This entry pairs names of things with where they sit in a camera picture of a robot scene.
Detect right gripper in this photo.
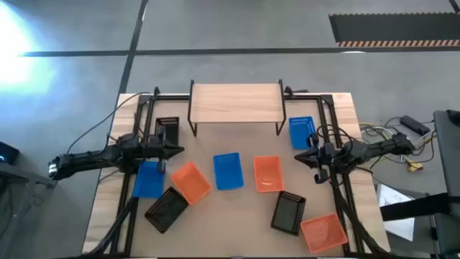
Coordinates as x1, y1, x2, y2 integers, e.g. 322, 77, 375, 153
294, 132, 338, 185

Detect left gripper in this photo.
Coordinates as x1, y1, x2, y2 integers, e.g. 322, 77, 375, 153
143, 124, 185, 176

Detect black plastic basket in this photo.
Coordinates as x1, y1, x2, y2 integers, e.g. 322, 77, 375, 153
155, 116, 180, 147
144, 186, 190, 234
270, 191, 307, 237

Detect blue plastic basket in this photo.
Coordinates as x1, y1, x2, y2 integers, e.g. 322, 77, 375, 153
213, 152, 245, 191
132, 160, 167, 199
288, 116, 317, 150

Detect orange plastic basket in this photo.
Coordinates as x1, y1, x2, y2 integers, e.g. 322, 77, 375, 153
253, 155, 285, 194
300, 212, 349, 254
170, 161, 213, 206

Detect wooden shelf black metal legs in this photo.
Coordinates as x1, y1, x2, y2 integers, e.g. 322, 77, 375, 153
187, 78, 288, 137

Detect black power adapter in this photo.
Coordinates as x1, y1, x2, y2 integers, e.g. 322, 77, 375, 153
400, 114, 431, 137

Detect white paper sheet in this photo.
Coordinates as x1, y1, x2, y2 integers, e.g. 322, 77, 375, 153
376, 183, 416, 242

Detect grey metal cart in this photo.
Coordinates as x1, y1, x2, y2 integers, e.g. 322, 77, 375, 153
433, 109, 460, 259

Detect grey metal stand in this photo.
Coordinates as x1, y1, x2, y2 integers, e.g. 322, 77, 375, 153
0, 161, 58, 259

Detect black hazard-striped floor mat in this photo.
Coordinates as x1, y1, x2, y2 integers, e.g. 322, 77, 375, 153
328, 12, 460, 47

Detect black device blue light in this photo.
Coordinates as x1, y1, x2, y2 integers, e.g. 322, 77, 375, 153
0, 141, 21, 166

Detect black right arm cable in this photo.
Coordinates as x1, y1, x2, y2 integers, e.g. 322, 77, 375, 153
316, 124, 357, 155

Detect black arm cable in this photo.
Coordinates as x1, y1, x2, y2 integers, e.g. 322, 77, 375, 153
316, 124, 357, 155
66, 91, 154, 155

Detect black aluminium table frame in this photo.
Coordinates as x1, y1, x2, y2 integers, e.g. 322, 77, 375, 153
82, 86, 389, 258

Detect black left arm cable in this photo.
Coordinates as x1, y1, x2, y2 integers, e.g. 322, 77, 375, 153
66, 91, 154, 155

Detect yellow floor cable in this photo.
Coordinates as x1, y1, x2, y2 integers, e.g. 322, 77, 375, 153
359, 122, 438, 165

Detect black strap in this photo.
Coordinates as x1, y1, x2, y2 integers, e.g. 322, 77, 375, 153
379, 192, 460, 222

